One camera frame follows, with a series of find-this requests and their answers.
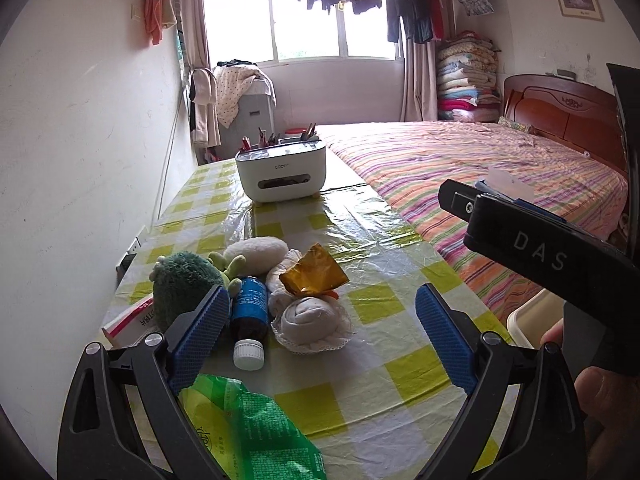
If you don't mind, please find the window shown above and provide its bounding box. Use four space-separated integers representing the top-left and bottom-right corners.
202 0 403 63

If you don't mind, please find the bunch of pens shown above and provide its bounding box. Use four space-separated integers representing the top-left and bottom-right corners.
239 121 321 153

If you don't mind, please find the pink white carton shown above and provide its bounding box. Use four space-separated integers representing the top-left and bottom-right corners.
101 296 163 348

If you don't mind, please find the gold foil wrapper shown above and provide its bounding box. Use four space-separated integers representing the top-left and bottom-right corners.
278 242 350 302

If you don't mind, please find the floral pillow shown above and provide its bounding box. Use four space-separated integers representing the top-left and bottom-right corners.
497 116 538 135

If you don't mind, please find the white oval plush toy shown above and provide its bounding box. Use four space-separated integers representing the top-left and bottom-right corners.
222 236 290 277

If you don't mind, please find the wooden headboard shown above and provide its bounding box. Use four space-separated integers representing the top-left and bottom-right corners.
501 74 628 176

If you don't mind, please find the beige hanging garment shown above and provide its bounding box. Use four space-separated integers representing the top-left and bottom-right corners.
189 66 221 148

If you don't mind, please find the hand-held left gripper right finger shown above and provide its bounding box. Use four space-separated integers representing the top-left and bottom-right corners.
415 282 586 480

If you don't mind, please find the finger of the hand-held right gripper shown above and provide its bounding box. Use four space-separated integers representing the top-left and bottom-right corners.
439 179 483 221
512 197 568 226

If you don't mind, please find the stack of folded quilts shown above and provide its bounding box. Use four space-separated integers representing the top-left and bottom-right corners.
436 30 502 122

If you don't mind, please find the white plastic bin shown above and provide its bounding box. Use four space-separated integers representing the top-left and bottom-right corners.
506 290 566 351

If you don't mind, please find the grey cabinet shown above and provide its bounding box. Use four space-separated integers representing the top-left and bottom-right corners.
216 77 277 163

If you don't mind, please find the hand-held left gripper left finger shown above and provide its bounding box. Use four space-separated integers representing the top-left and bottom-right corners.
56 284 236 480

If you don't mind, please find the white sock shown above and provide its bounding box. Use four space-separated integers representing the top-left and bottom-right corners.
270 295 356 356

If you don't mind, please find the bed with striped cover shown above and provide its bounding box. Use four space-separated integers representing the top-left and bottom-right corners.
317 119 630 321

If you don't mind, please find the orange hanging cloth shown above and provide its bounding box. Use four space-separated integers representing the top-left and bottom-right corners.
141 0 178 46

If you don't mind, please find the beige curtain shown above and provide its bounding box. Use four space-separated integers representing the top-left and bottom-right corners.
177 0 211 73
402 35 438 122

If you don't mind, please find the white desktop organizer box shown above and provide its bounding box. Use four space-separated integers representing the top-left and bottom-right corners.
235 135 328 204

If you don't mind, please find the green plastic bag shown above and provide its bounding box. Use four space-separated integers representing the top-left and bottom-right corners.
179 372 328 480

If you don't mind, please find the person's right hand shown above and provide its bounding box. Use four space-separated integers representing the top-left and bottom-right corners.
541 319 640 443

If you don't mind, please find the wall socket with plug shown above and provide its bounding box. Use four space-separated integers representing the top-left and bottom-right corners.
115 237 146 281

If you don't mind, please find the green plush toy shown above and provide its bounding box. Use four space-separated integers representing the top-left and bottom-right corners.
151 251 248 331

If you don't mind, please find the blue pencil case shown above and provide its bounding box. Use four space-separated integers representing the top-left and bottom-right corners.
474 164 536 206

